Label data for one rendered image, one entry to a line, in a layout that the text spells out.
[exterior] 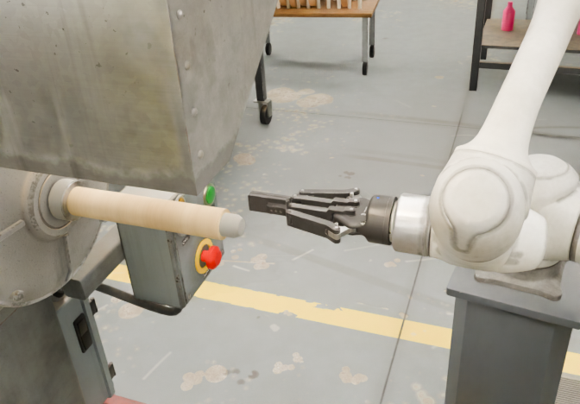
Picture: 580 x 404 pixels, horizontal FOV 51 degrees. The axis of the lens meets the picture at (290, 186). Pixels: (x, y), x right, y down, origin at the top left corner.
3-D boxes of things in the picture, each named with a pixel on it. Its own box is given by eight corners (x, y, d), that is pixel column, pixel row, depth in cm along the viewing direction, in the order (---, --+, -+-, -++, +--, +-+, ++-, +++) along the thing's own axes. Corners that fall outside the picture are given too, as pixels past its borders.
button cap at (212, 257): (194, 271, 103) (191, 252, 101) (204, 257, 106) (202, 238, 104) (214, 274, 102) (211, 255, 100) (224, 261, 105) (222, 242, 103)
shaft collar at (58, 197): (41, 193, 65) (67, 170, 68) (55, 227, 67) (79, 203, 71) (57, 196, 64) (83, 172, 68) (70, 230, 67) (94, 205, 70)
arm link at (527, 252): (441, 198, 96) (435, 179, 84) (546, 212, 91) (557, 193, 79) (431, 267, 94) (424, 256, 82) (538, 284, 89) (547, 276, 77)
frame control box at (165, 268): (53, 330, 106) (10, 205, 93) (122, 258, 123) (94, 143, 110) (177, 360, 98) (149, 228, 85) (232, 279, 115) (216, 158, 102)
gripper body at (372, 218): (388, 257, 91) (328, 248, 94) (400, 226, 97) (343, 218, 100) (389, 215, 87) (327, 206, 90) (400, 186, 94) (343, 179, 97)
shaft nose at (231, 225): (217, 222, 60) (227, 208, 62) (221, 241, 61) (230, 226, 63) (236, 225, 59) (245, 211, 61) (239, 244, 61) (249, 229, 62)
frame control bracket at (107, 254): (65, 296, 92) (58, 276, 90) (133, 228, 107) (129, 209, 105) (86, 301, 91) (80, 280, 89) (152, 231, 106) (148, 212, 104)
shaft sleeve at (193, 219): (63, 198, 65) (80, 180, 67) (72, 221, 67) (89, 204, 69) (215, 222, 59) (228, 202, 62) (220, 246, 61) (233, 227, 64)
